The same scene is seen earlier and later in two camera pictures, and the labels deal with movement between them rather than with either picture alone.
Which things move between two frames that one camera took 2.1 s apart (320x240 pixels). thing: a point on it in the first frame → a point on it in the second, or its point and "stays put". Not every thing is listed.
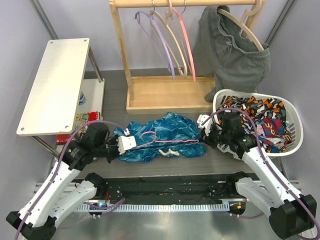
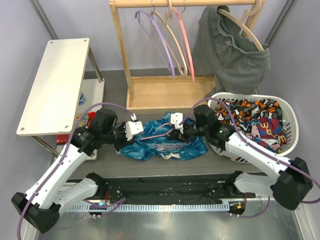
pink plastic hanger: x=181 y=17 stays put
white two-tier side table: x=59 y=91 stays put
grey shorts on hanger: x=223 y=51 stays put
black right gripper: x=208 y=139 → x=176 y=133
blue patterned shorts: x=167 y=137 stays put
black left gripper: x=115 y=139 → x=124 y=142
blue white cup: x=82 y=100 stays put
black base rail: x=168 y=188 stays put
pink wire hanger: x=165 y=141 → x=167 y=133
